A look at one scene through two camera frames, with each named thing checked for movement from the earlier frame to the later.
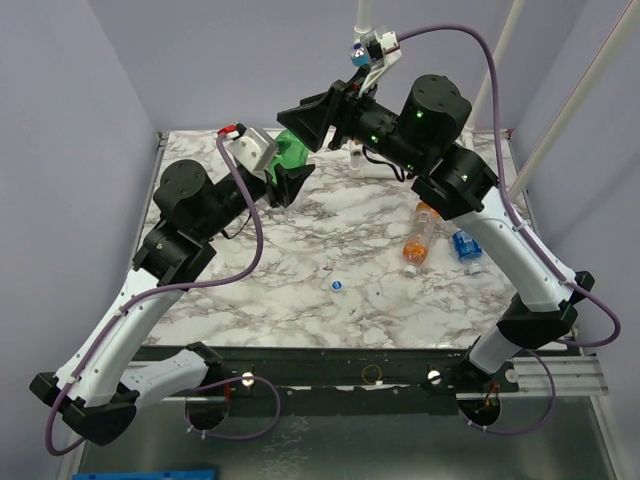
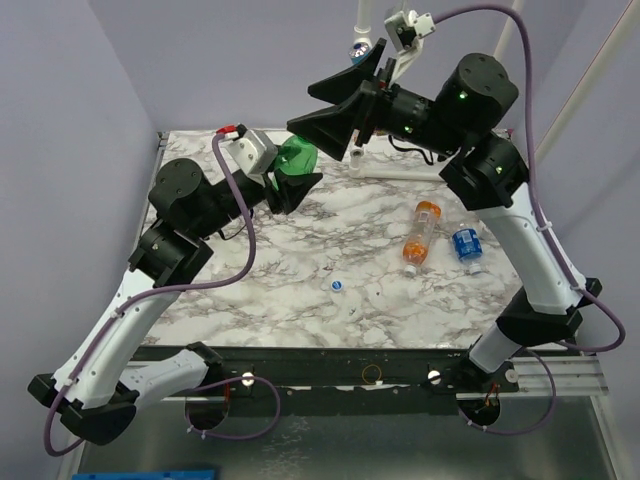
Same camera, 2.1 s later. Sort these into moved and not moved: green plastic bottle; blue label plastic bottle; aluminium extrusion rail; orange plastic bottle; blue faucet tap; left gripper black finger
Moved: left gripper black finger; green plastic bottle
Not moved: blue faucet tap; aluminium extrusion rail; orange plastic bottle; blue label plastic bottle
